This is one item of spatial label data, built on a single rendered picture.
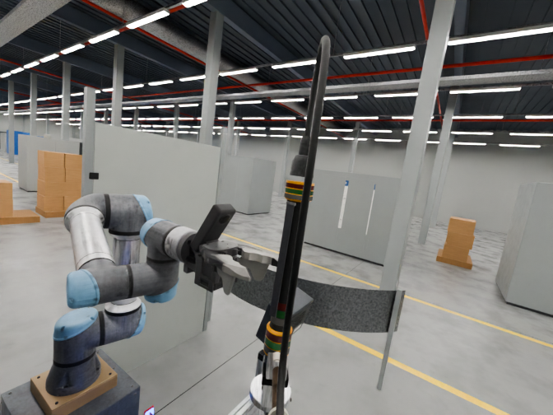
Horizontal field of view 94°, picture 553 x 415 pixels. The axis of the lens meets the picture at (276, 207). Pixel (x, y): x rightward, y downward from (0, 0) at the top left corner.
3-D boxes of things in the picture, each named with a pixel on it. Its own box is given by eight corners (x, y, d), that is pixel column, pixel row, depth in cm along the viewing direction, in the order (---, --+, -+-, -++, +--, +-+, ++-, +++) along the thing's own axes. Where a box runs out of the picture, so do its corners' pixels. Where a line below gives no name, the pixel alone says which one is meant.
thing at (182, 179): (77, 400, 190) (87, 86, 161) (75, 396, 193) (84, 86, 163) (206, 329, 290) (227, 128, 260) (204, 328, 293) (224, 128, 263)
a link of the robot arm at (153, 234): (165, 245, 69) (168, 214, 68) (191, 258, 63) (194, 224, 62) (135, 251, 63) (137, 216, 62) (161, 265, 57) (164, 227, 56)
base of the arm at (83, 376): (36, 380, 87) (37, 353, 85) (87, 356, 100) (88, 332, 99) (58, 404, 80) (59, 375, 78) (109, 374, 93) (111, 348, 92)
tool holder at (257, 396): (292, 428, 39) (301, 370, 38) (246, 422, 39) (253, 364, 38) (289, 380, 48) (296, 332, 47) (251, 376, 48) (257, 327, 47)
